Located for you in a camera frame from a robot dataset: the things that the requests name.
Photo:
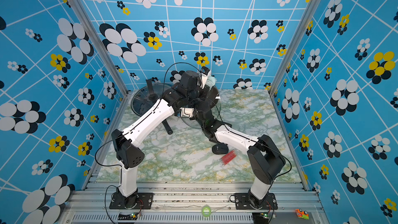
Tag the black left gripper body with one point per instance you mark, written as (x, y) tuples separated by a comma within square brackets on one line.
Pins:
[(199, 93)]

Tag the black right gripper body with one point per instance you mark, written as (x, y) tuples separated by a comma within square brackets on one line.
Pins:
[(196, 115)]

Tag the glass pot lid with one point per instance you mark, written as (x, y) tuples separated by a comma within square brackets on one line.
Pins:
[(212, 123), (146, 97)]

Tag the light green microfiber cloth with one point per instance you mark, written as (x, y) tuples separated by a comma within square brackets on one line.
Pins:
[(211, 81)]

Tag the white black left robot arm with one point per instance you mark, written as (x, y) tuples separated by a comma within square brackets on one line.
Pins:
[(127, 142)]

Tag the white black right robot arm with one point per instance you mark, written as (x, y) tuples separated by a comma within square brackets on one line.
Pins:
[(265, 159)]

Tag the black computer mouse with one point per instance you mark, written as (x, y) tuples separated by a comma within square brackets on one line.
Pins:
[(220, 149)]

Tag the red items in bag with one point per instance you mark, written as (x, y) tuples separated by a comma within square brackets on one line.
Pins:
[(227, 158)]

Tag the green tape roll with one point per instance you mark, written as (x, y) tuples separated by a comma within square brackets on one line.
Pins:
[(206, 211)]

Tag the right green circuit board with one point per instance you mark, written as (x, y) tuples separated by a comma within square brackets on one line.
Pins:
[(260, 218)]

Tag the green circuit board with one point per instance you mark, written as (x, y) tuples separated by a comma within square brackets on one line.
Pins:
[(260, 218), (128, 216)]

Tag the left green circuit board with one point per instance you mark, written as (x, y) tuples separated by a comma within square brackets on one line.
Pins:
[(128, 216)]

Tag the orange toy car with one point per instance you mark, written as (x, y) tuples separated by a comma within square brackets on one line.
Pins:
[(302, 214)]

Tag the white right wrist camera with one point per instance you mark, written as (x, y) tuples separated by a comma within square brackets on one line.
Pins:
[(186, 112)]

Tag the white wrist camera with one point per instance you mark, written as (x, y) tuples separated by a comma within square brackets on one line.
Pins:
[(186, 112), (205, 72)]

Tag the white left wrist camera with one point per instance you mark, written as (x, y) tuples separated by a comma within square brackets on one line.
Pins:
[(205, 72)]

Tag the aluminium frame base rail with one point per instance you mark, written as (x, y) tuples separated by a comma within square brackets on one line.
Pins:
[(182, 202)]

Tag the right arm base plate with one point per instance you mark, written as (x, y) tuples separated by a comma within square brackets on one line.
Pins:
[(245, 201)]

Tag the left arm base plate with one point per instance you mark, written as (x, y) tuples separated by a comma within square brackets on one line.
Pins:
[(143, 200)]

